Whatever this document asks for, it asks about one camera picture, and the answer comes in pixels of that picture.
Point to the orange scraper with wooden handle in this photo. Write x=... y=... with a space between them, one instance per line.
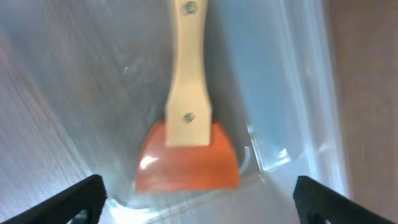
x=187 y=150

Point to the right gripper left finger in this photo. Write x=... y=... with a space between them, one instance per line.
x=82 y=202

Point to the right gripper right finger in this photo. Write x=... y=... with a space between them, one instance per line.
x=316 y=203

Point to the clear plastic container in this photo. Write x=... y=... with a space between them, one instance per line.
x=82 y=82

